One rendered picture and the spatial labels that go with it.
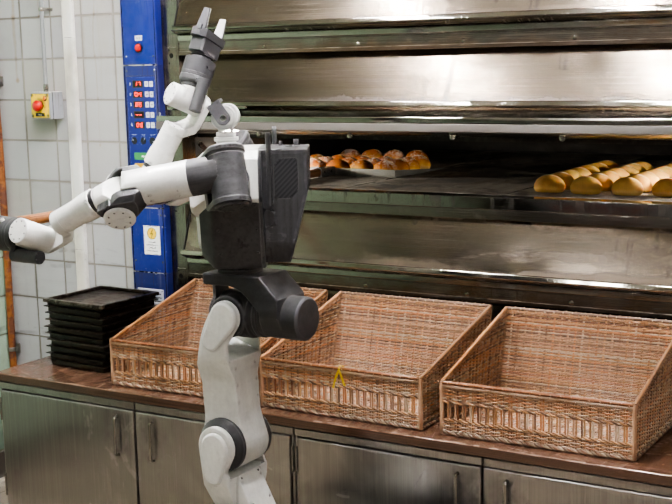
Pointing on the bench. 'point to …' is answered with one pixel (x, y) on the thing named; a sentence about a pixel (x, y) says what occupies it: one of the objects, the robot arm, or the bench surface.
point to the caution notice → (152, 240)
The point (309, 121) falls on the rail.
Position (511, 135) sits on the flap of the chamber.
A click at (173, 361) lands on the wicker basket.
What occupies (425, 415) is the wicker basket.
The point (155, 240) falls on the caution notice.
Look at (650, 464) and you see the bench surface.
